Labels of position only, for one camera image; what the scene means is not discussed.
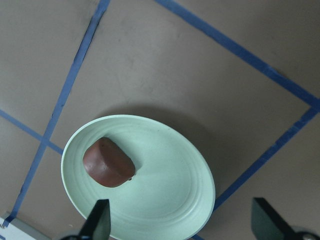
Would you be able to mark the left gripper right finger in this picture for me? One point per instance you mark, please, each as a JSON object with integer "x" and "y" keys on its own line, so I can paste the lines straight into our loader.
{"x": 267, "y": 224}

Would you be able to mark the brown bun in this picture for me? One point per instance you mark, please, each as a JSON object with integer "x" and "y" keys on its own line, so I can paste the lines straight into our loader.
{"x": 108, "y": 164}

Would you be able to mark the green round plate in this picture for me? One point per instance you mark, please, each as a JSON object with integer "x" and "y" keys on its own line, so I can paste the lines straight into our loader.
{"x": 170, "y": 197}

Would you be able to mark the brown paper table mat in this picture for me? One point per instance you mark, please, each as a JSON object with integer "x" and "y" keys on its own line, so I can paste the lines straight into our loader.
{"x": 145, "y": 60}

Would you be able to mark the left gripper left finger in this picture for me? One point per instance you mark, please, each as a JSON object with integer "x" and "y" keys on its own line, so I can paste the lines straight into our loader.
{"x": 98, "y": 224}

